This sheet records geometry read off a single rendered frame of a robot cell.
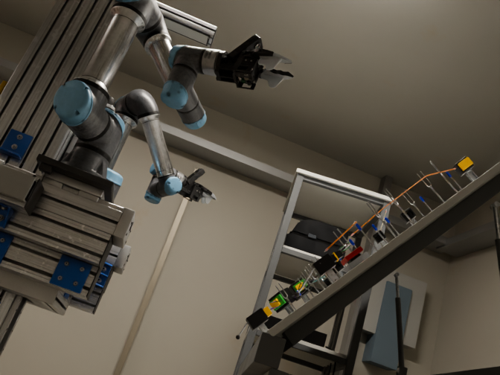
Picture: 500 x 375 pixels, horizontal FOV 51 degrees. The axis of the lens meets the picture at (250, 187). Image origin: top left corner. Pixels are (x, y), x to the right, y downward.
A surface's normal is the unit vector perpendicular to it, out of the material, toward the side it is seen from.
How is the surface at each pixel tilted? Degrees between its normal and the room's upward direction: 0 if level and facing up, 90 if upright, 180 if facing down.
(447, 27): 180
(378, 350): 90
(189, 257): 90
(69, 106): 97
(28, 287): 90
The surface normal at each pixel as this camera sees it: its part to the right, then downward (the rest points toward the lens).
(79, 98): -0.23, -0.32
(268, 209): 0.23, -0.32
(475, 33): -0.30, 0.88
